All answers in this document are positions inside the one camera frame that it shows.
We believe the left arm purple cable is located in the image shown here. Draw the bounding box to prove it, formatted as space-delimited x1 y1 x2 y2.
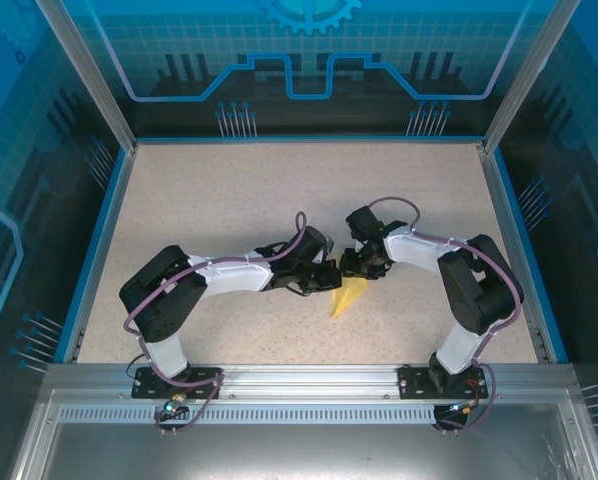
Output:
123 211 309 437

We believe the slotted grey cable duct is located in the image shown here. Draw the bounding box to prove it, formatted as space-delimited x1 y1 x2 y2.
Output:
58 405 438 425

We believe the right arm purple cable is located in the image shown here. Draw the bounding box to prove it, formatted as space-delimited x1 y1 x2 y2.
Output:
367 195 525 432

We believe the brass cable connector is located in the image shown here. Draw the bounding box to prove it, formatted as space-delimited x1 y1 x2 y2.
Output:
163 392 188 416
446 397 483 416

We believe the yellow paper sheet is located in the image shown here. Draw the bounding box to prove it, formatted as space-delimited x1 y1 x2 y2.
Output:
328 254 370 320

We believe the aluminium side rail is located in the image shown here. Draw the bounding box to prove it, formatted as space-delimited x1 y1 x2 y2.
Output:
477 142 570 365
61 142 139 365

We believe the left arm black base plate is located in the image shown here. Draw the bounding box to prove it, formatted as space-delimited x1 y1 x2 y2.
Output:
131 365 226 400

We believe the aluminium frame post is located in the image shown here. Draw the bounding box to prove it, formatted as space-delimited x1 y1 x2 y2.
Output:
480 0 589 155
32 0 139 157

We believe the aluminium mounting rail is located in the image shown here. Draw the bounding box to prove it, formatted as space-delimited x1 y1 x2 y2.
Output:
46 362 578 402

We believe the steel sheet tray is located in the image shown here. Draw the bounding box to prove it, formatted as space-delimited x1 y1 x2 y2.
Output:
8 388 598 480

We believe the thin black wire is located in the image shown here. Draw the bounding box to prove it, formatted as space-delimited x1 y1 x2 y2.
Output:
123 354 148 384

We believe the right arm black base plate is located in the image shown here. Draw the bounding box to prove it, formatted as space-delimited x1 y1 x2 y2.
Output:
397 364 490 400

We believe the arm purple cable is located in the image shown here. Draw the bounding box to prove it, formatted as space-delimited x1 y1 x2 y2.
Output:
367 195 525 432
123 211 309 437

